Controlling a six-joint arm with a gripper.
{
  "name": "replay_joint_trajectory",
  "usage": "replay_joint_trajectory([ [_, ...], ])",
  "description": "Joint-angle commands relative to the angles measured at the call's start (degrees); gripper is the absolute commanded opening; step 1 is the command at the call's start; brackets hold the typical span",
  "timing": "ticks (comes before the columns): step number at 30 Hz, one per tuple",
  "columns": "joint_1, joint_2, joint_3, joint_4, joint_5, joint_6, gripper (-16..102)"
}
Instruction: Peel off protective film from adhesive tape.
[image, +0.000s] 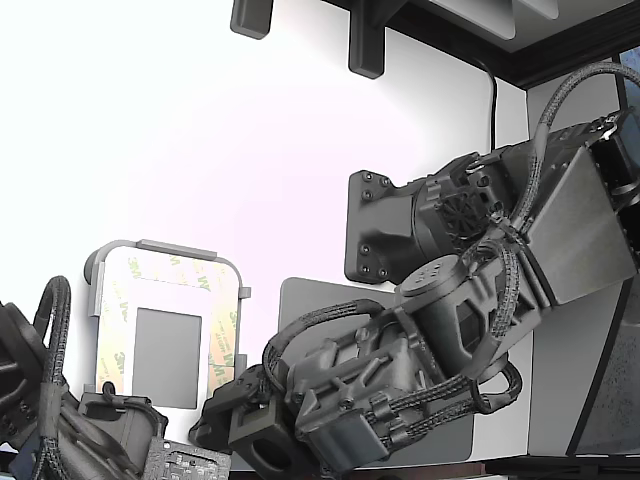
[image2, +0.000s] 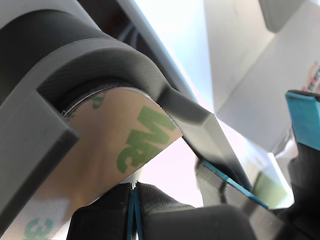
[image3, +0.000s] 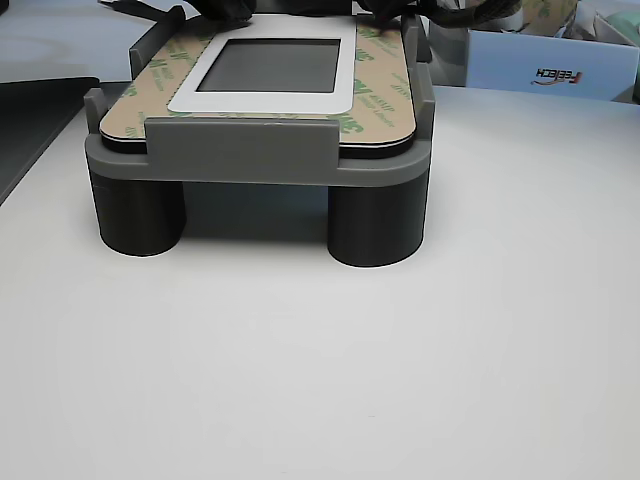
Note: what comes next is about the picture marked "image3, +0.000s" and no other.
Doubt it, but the white-framed screen device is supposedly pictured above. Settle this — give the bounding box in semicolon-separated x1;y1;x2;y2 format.
99;13;417;161

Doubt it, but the discarded tan 3M film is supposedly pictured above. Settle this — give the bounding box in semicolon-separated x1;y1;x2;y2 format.
519;0;577;26

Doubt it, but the black braided machine cable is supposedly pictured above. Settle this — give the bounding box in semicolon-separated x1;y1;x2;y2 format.
428;0;577;32

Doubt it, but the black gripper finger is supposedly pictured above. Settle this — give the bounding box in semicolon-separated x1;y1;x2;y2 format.
185;0;224;21
222;0;256;24

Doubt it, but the grey device holder fixture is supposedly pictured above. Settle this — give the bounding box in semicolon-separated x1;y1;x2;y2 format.
83;5;437;187

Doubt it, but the black flat strap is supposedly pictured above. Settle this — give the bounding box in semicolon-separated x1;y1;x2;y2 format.
97;0;174;24

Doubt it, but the white Feetech cardboard box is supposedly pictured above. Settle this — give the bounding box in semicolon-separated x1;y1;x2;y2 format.
428;18;640;106

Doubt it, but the pale green roll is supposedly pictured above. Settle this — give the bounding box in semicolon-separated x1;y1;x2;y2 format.
605;12;640;44

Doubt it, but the device panel with adhesive liner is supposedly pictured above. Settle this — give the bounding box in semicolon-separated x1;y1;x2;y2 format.
99;13;417;149

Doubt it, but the dark grey flat tray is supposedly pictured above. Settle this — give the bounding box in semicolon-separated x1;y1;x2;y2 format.
0;76;104;206

